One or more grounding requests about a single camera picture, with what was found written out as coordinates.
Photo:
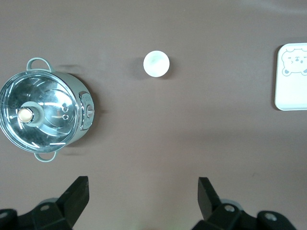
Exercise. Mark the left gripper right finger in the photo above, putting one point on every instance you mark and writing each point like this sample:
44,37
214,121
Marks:
206,198

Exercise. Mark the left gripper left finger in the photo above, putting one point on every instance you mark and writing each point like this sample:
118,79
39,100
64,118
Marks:
76,196

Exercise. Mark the white plastic cup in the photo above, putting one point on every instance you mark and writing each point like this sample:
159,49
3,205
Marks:
156,63

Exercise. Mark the cream bear print tray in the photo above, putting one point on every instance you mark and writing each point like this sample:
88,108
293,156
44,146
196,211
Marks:
292,95

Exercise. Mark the glass pot lid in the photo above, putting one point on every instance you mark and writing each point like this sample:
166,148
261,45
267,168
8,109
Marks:
55,100

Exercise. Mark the sage green electric pot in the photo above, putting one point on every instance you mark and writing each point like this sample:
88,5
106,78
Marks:
72,81

